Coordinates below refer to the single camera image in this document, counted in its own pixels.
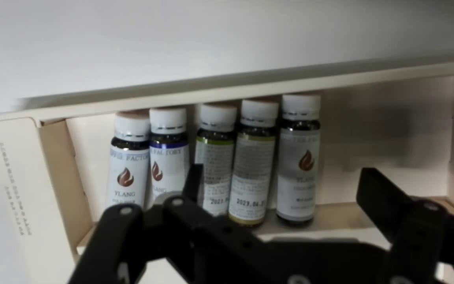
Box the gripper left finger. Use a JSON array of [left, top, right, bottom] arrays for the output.
[[67, 163, 275, 284]]

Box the white-label bottle with flame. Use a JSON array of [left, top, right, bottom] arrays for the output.
[[105, 112, 151, 211]]

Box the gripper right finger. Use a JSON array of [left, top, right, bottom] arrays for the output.
[[355, 167, 454, 284]]

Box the purple-band bottle with flame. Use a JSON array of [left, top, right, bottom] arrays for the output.
[[146, 107, 190, 207]]

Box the grey-label bottle with flame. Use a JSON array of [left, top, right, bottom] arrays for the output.
[[276, 94, 322, 227]]

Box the beige cardboard tray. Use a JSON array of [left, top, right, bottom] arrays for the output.
[[0, 59, 454, 284]]

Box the green-band bottle with text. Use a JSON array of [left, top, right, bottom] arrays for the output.
[[194, 103, 238, 217]]

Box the yellow-band bottle with text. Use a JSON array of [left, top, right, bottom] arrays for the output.
[[228, 99, 279, 227]]

